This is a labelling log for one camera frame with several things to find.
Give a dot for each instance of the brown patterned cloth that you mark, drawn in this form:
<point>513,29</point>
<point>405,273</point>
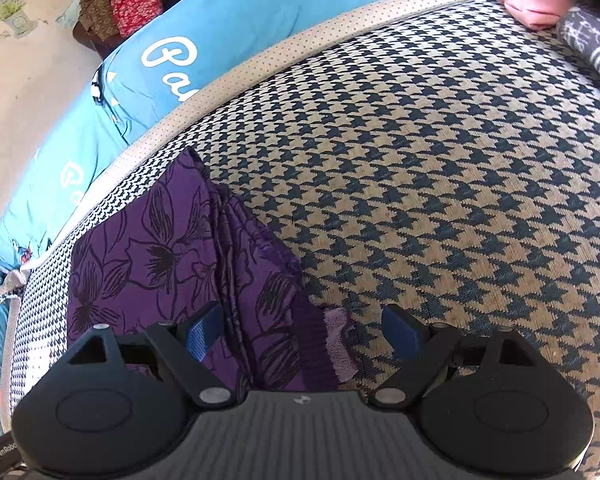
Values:
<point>97,15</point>

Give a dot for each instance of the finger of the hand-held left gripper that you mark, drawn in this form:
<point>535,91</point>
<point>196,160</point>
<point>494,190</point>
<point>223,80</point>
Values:
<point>0,455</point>

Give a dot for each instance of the purple floral shirt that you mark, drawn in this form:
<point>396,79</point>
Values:
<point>155,260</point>

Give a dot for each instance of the blue printed quilt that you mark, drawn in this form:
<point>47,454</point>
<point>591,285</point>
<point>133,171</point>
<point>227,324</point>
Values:
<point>205,25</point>

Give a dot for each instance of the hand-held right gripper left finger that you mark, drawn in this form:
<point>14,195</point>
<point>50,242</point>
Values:
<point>205,332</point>

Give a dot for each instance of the grey patterned cloth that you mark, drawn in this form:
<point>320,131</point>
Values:
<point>595,40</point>

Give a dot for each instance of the pink cloth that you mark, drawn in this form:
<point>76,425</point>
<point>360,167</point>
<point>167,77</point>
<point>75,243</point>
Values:
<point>535,2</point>

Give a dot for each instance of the houndstooth bed mat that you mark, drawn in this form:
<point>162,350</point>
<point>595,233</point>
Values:
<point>430,160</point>

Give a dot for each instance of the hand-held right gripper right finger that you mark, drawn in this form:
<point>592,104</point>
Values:
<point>400,332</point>

